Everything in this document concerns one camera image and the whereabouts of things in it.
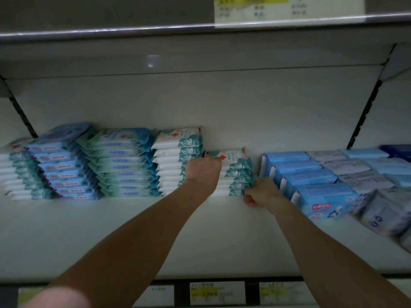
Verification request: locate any person's right forearm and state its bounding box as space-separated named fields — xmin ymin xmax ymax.
xmin=270 ymin=195 xmax=411 ymax=308

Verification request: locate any stack of blue green packets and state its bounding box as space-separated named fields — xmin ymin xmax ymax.
xmin=77 ymin=128 xmax=161 ymax=198

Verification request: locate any person's left hand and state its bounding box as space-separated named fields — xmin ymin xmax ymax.
xmin=183 ymin=156 xmax=223 ymax=201

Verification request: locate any person's left forearm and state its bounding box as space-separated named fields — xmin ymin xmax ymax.
xmin=22 ymin=186 xmax=206 ymax=308

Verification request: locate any metal store shelving unit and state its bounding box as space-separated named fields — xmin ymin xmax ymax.
xmin=0 ymin=0 xmax=411 ymax=308

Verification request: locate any stack of white green packets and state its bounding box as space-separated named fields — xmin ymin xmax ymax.
xmin=0 ymin=139 xmax=52 ymax=201
xmin=151 ymin=127 xmax=205 ymax=196

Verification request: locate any stack of blue red packets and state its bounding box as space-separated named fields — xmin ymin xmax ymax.
xmin=27 ymin=123 xmax=104 ymax=201

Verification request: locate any person's right hand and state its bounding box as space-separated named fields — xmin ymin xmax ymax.
xmin=243 ymin=176 xmax=288 ymax=212

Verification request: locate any row of blue white boxes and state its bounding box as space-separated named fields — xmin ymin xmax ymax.
xmin=259 ymin=144 xmax=411 ymax=252

